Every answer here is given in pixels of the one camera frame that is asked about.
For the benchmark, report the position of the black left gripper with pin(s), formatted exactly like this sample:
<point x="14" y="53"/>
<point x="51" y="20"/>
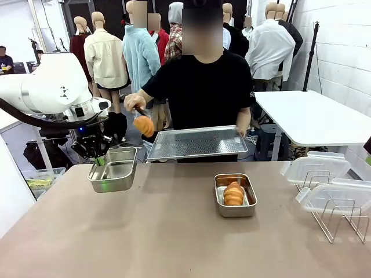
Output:
<point x="88" y="134"/>

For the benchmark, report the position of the steel rectangular container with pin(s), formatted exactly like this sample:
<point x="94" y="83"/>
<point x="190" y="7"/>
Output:
<point x="236" y="210"/>
<point x="116" y="171"/>

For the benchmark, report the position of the clear plastic clip lid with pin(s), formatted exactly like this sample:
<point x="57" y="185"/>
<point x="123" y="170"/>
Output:
<point x="316" y="168"/>
<point x="336" y="197"/>

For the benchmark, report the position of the golden croissant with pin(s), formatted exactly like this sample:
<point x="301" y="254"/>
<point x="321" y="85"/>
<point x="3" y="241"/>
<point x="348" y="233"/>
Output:
<point x="233" y="194"/>
<point x="144" y="126"/>

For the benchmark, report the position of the perforated metal baking tray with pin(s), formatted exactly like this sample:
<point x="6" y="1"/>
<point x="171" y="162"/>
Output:
<point x="197" y="142"/>

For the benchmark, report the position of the person's left forearm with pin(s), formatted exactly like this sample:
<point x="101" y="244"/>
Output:
<point x="244" y="117"/>

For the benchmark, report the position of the person's right forearm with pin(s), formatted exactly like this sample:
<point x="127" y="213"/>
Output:
<point x="145" y="94"/>

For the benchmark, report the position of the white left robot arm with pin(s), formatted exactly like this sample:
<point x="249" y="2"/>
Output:
<point x="49" y="87"/>

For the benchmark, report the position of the person's right hand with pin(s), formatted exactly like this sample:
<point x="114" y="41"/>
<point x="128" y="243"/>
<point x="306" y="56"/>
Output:
<point x="134" y="101"/>

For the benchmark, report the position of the person's left hand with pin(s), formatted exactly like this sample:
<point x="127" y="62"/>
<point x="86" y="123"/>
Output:
<point x="243" y="131"/>

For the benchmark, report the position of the black bag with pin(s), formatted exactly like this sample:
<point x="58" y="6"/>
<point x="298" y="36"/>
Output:
<point x="40" y="153"/>

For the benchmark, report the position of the clear plastic crate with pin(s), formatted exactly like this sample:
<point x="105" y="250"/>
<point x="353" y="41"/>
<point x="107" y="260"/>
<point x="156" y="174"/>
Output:
<point x="43" y="179"/>

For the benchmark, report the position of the white side table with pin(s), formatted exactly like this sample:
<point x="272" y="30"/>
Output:
<point x="313" y="116"/>

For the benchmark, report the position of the mannequin in cream jacket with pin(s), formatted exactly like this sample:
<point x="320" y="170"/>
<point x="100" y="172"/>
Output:
<point x="105" y="58"/>

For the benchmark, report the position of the mannequin in maroon top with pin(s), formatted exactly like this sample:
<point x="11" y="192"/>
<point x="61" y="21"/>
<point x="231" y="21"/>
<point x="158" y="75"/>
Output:
<point x="78" y="49"/>

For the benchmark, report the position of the mannequin in light blue fleece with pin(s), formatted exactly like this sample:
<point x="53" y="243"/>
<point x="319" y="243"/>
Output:
<point x="140" y="58"/>

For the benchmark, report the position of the dark plastic stool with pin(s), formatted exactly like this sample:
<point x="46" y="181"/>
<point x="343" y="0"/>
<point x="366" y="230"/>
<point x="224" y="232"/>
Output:
<point x="265" y="142"/>

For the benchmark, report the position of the seated person in white shirt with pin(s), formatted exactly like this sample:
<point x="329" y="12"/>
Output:
<point x="39" y="56"/>

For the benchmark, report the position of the person in black t-shirt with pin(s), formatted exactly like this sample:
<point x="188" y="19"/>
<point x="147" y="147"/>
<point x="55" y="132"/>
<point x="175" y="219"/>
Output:
<point x="203" y="89"/>

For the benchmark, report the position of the seated person in dark shirt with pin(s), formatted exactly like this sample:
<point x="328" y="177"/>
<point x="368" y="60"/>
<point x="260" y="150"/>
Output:
<point x="5" y="62"/>

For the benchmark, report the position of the mannequin in red jacket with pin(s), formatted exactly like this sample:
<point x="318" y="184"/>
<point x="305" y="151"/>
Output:
<point x="162" y="40"/>

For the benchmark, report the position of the mannequin in plaid shirt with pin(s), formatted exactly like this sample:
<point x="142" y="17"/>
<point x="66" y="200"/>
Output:
<point x="174" y="40"/>

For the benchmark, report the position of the mannequin in black coat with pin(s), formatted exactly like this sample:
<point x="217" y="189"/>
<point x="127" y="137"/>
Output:
<point x="295" y="40"/>

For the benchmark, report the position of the mannequin in white shirt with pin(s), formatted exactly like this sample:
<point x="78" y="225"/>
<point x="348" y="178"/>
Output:
<point x="269" y="52"/>

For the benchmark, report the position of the mannequin in blue shirt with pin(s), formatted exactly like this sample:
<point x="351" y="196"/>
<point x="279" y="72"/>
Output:
<point x="226" y="37"/>

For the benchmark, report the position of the small distant mannequin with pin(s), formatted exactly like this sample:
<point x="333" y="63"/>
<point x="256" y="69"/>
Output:
<point x="247" y="29"/>

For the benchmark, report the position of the mannequin in black jacket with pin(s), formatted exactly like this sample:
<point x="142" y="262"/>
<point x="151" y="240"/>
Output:
<point x="236" y="40"/>

